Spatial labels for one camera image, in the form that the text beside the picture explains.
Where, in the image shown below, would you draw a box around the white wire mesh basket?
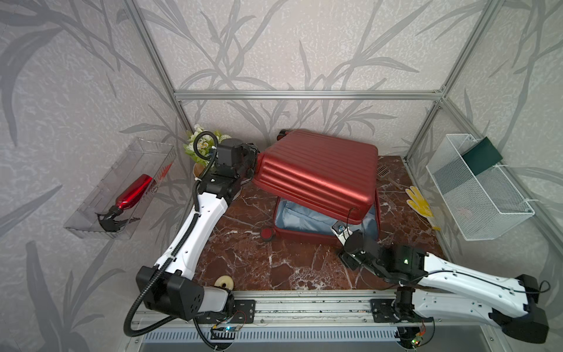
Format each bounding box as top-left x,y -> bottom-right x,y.
426,133 -> 535,241

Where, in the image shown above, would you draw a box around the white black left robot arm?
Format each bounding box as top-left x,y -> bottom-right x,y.
123,131 -> 259,337

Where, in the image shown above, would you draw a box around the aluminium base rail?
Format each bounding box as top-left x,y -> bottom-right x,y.
127,289 -> 485,329

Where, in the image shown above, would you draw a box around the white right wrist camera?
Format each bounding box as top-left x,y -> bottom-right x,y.
331,221 -> 352,246

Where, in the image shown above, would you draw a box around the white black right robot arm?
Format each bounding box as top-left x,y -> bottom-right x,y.
332,223 -> 551,344

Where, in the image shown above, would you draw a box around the aluminium frame profiles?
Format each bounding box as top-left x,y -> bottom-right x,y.
122,0 -> 563,256

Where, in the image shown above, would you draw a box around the yellow work glove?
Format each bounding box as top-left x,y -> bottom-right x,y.
406,186 -> 441,231

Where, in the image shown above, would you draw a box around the green white artificial flowers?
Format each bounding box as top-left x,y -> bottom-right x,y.
183,125 -> 231,167

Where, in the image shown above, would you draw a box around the red ribbed hardshell suitcase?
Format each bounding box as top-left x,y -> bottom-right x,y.
252,130 -> 381,246

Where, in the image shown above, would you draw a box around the beige slotted plastic scoop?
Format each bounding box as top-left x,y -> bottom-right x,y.
377,164 -> 390,180

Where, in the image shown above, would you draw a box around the clear plastic wall bin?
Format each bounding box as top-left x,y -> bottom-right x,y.
64,137 -> 177,240

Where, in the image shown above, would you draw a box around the dark green card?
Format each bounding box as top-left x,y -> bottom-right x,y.
461,137 -> 503,176

